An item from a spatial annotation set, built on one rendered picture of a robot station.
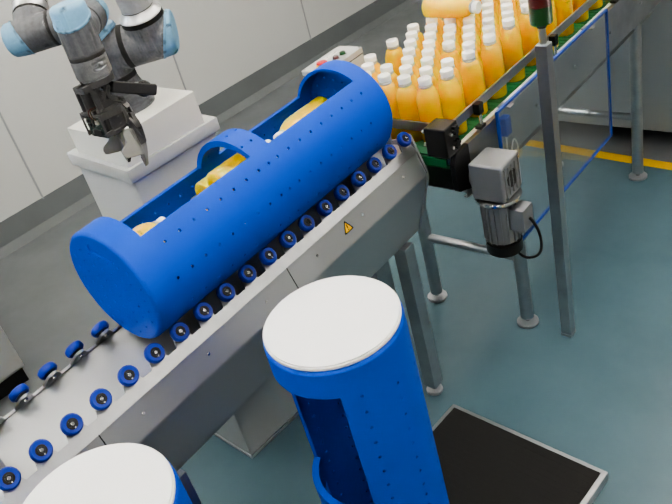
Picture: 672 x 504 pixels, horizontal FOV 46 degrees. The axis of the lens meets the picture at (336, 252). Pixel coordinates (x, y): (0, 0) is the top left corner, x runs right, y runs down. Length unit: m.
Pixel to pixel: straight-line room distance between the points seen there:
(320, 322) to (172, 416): 0.44
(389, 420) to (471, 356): 1.39
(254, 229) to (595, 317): 1.59
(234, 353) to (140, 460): 0.52
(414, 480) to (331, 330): 0.39
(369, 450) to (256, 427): 1.20
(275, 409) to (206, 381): 0.97
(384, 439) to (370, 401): 0.11
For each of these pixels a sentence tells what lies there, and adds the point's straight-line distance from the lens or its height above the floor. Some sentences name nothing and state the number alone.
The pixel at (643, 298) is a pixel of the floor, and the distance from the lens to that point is 3.11.
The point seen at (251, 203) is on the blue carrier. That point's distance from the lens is 1.79.
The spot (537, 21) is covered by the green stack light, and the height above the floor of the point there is 1.18.
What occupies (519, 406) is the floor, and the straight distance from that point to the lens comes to 2.72.
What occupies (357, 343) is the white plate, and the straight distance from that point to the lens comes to 1.46.
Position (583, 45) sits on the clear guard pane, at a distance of 2.87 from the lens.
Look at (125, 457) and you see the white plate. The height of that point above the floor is 1.04.
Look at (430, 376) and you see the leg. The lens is 2.73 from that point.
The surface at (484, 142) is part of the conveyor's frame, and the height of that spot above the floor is 0.85.
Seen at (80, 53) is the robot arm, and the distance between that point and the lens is 1.68.
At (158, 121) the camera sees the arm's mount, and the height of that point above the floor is 1.22.
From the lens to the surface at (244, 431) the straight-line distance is 2.71.
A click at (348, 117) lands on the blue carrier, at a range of 2.02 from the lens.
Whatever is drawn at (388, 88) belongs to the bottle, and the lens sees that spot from 2.37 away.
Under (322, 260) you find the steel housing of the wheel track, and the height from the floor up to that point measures 0.86.
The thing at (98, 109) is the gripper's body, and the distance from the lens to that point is 1.71.
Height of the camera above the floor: 1.97
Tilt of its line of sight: 33 degrees down
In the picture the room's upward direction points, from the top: 16 degrees counter-clockwise
